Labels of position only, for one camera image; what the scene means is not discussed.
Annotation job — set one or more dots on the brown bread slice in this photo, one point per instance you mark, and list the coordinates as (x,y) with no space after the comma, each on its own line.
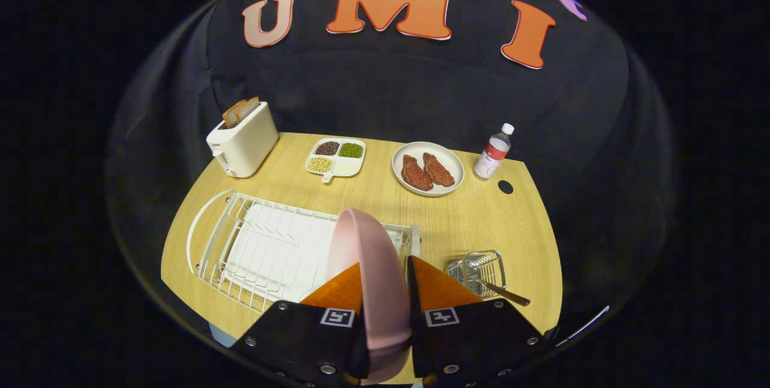
(248,108)
(231,114)

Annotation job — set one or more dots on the clear red-label bottle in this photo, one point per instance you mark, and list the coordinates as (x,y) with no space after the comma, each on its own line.
(492,156)

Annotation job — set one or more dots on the white divided dish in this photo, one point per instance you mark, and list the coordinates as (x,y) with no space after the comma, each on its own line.
(348,168)

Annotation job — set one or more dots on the pink plate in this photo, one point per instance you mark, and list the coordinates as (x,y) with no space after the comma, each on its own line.
(373,267)

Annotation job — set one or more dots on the yellow soybeans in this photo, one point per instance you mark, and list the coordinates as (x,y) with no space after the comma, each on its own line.
(320,164)

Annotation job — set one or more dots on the white round meat plate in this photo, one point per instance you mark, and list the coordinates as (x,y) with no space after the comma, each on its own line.
(451,162)

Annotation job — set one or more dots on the green mung beans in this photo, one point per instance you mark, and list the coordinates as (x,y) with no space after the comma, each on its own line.
(351,150)

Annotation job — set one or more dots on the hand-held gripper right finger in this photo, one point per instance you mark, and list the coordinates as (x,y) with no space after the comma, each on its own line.
(475,340)

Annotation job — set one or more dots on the black backdrop cloth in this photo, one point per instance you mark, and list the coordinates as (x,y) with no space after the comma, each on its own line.
(391,93)

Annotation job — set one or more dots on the red meat slice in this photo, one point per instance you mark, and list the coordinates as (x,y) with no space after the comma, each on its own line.
(416,174)
(439,170)

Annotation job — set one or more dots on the white toaster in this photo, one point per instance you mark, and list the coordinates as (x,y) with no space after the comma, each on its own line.
(243,144)

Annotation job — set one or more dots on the dark red beans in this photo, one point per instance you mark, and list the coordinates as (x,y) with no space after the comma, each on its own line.
(327,148)

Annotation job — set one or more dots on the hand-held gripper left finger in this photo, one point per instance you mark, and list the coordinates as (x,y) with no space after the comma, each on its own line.
(301,340)

